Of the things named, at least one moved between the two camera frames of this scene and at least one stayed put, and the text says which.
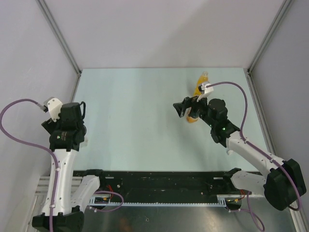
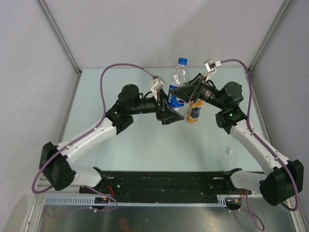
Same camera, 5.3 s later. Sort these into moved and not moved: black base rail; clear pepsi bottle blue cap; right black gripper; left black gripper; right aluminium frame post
Moved: left black gripper; right black gripper; clear pepsi bottle blue cap
Not moved: right aluminium frame post; black base rail
